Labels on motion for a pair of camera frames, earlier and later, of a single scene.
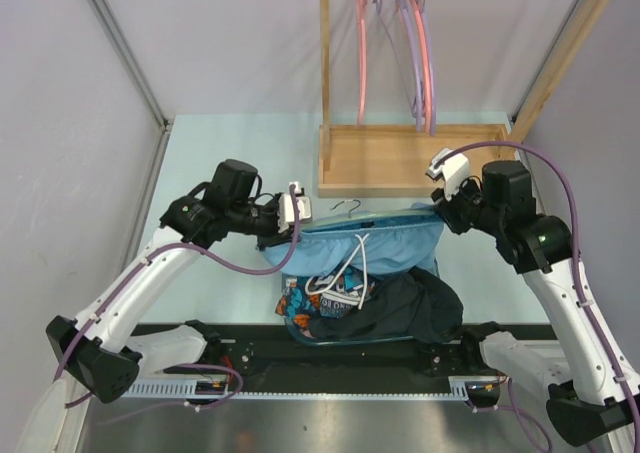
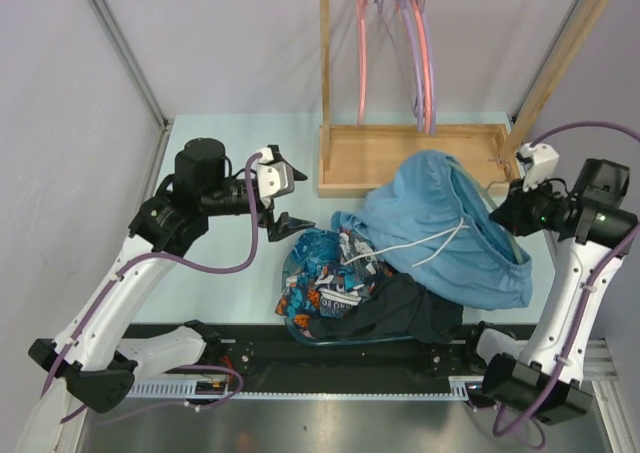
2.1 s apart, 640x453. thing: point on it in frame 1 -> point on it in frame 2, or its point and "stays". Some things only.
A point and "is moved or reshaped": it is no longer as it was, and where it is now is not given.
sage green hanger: [365, 216] is moved or reshaped
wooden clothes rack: [409, 161] stays
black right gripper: [448, 208] -> [513, 211]
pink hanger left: [361, 6] stays
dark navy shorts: [410, 304] stays
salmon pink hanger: [414, 1] stays
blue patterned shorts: [331, 294] stays
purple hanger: [417, 92] stays
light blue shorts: [379, 249] -> [428, 224]
